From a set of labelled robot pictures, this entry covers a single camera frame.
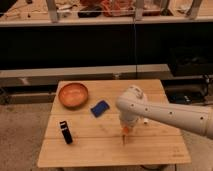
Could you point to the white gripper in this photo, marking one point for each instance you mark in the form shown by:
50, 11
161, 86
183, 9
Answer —
128, 120

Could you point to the orange pepper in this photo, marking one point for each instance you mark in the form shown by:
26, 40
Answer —
125, 132

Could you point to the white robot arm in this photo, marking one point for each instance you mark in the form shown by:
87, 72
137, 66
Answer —
133, 104

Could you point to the orange ceramic bowl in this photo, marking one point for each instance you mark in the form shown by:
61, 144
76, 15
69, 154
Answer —
73, 95

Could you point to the blue sponge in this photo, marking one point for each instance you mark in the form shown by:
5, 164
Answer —
99, 108

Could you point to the wooden table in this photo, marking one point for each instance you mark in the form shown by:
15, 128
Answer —
97, 141

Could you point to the black bag with blue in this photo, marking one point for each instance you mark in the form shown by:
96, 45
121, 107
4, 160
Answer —
180, 99

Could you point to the black rectangular block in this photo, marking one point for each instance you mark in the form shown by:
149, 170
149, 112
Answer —
66, 132

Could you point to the long wooden bench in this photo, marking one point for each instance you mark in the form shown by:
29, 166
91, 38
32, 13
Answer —
51, 76

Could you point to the cluttered upper shelf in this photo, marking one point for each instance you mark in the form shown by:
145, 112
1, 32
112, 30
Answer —
20, 13

